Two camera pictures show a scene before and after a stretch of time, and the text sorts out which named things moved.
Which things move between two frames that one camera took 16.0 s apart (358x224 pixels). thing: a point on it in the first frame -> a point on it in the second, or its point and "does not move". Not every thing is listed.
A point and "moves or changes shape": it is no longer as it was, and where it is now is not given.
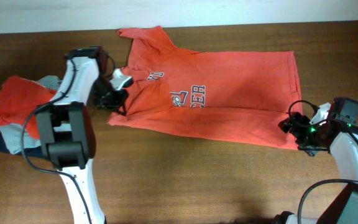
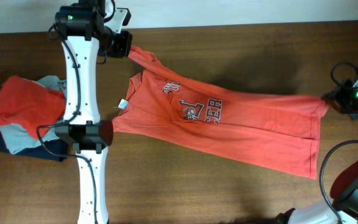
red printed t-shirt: (245, 96) moves or changes shape
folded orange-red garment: (16, 99) does not move
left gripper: (119, 102) -> (124, 50)
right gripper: (301, 121) -> (335, 99)
